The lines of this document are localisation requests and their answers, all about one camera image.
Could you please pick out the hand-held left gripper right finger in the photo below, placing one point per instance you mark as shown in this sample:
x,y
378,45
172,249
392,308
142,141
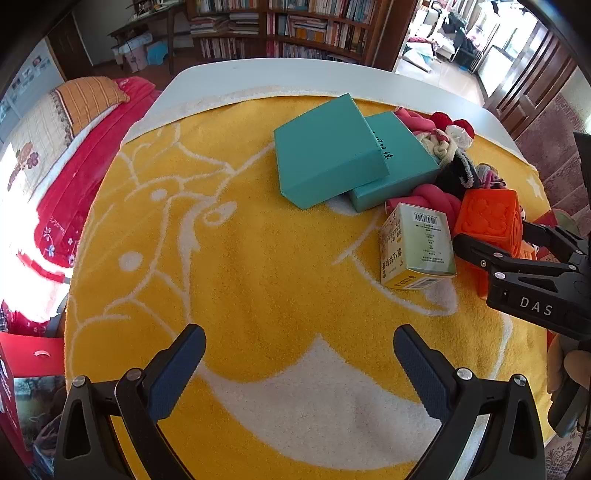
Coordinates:
x,y
422,374

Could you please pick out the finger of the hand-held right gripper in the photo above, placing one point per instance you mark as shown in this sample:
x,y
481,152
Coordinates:
x,y
480,258
551,235

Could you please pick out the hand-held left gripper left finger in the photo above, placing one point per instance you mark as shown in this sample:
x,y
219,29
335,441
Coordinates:
x,y
178,371

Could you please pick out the orange embossed toy block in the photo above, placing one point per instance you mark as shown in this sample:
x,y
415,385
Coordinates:
x,y
489,217

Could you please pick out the yellow-green medicine box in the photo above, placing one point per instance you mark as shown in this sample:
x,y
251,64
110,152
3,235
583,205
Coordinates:
x,y
415,244

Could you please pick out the grey sock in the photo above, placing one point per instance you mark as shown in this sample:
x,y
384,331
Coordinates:
x,y
489,177

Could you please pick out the black fuzzy sock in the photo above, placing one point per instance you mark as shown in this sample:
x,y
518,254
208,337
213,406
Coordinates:
x,y
455,177

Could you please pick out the cream sock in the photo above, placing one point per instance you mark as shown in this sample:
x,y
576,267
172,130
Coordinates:
x,y
436,146

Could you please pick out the teal box with black print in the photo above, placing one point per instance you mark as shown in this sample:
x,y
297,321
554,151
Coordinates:
x,y
406,161

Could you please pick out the white bandage roll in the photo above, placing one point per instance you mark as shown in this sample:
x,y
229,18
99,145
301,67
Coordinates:
x,y
456,134

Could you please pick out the red pompom ball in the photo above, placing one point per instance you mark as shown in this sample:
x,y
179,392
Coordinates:
x,y
467,128
443,121

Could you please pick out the pink sock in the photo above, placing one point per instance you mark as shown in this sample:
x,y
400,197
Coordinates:
x,y
413,121

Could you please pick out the plain teal cardboard box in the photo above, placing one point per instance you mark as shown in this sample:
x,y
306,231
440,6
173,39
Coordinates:
x,y
323,147

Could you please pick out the person's right hand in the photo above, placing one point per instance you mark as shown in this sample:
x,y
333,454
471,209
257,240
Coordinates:
x,y
575,367

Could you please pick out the yellow printed towel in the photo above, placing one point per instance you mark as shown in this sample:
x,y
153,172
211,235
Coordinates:
x,y
277,277

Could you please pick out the brown wooden door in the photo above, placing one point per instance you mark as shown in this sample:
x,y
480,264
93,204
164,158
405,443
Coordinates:
x,y
531,69

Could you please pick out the chair with dark clothes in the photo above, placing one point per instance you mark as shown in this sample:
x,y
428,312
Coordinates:
x,y
461,41

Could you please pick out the white patterned quilt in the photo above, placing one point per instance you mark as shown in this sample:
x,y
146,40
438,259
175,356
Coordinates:
x,y
32,138

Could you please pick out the orange striped pillow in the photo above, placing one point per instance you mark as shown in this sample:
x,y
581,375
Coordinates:
x,y
90,99

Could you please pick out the wooden bookshelf with books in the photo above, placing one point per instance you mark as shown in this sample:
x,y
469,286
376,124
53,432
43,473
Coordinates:
x,y
295,27

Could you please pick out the blue plastic stool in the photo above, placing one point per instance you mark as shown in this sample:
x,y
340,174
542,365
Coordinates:
x,y
158,53

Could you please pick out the white storage box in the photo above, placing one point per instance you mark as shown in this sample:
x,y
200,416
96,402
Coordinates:
x,y
131,55

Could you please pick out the white wardrobe with picture cards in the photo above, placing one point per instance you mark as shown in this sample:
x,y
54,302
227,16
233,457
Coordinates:
x,y
18,87

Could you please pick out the dark wooden desk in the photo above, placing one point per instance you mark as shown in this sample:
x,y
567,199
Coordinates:
x,y
152,23

